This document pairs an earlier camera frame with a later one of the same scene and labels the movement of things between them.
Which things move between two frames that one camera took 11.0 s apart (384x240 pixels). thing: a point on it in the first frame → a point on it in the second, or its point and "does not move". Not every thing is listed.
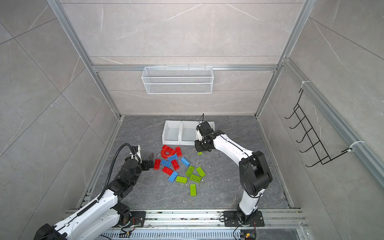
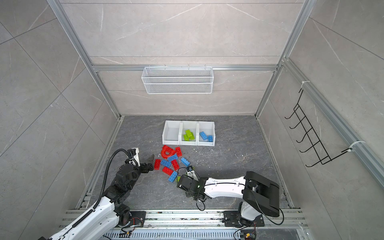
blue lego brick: [186, 162] does not move
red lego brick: [175, 164] does not move
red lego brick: [157, 163] does not move
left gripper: [147, 166] does not move
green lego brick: [200, 171] → [190, 134]
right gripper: [199, 148] → [189, 195]
